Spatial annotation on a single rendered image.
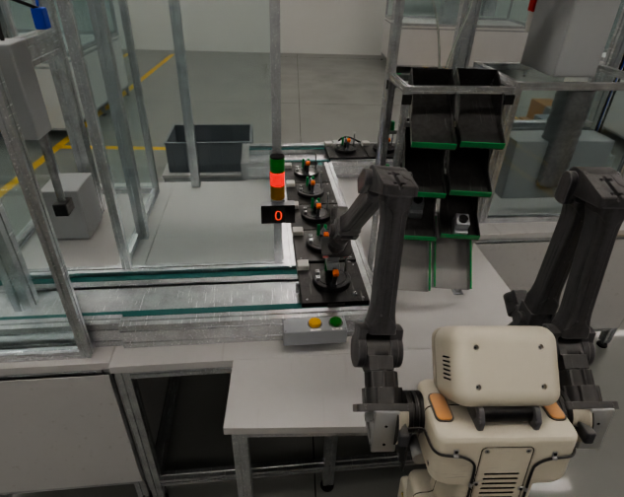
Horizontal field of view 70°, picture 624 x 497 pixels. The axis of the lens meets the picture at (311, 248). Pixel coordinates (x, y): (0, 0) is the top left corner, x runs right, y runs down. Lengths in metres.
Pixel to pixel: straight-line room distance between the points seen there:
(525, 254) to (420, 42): 8.01
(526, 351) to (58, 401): 1.47
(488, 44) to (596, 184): 9.64
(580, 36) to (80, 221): 2.30
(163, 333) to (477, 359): 1.03
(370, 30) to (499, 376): 11.40
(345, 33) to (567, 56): 9.87
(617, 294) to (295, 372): 2.09
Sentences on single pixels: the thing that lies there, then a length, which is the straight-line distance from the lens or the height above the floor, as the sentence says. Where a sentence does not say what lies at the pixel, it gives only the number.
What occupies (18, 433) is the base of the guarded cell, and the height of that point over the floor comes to 0.53.
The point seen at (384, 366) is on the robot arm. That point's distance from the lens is 1.00.
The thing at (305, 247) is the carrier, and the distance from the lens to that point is 1.85.
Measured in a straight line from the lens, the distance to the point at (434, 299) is 1.84.
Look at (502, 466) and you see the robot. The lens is 1.03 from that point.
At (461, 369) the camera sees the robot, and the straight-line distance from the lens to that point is 0.91.
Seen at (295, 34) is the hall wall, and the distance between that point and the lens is 11.94.
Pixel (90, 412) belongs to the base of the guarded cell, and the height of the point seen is 0.62.
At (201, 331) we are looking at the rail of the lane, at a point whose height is 0.92.
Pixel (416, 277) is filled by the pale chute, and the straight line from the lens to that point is 1.65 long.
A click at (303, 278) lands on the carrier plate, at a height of 0.97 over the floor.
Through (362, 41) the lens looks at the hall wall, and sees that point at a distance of 12.07.
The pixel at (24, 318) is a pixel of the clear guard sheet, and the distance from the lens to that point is 1.63.
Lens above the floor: 1.97
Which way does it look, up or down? 33 degrees down
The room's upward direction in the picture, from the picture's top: 2 degrees clockwise
